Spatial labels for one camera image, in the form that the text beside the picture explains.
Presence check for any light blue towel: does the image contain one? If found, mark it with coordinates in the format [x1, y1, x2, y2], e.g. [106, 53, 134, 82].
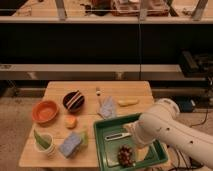
[98, 96, 117, 119]

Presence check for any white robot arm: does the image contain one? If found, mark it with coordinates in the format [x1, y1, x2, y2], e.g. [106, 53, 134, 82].
[124, 98, 213, 169]

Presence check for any dark striped bowl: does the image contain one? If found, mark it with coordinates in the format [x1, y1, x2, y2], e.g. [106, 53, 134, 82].
[63, 90, 85, 113]

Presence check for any red bowl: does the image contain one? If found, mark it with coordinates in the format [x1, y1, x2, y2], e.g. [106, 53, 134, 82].
[32, 100, 59, 124]

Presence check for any yellow banana toy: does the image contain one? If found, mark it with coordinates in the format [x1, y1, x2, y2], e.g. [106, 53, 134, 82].
[118, 99, 139, 107]

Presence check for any orange fruit toy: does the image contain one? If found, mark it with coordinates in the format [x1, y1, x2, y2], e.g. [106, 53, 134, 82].
[65, 115, 77, 129]

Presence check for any white dish brush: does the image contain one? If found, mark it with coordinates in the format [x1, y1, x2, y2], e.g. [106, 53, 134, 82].
[105, 133, 131, 141]

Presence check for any blue green sponge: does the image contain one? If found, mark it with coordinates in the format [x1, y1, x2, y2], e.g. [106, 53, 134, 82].
[59, 130, 88, 158]

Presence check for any green plastic tray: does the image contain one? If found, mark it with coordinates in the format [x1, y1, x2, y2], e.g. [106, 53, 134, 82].
[93, 113, 168, 171]

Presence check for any wooden table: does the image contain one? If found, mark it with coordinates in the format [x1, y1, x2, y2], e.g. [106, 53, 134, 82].
[19, 81, 154, 170]

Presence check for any brown pine cone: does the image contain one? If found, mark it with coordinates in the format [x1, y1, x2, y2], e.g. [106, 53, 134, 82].
[117, 145, 133, 167]

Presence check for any white cup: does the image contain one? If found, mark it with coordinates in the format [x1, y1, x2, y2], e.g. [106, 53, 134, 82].
[34, 132, 55, 157]

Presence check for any green leaf toy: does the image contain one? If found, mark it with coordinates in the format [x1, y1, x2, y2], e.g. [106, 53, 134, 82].
[34, 130, 50, 149]

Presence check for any black box on shelf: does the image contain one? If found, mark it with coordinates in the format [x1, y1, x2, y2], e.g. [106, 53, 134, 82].
[179, 51, 213, 78]

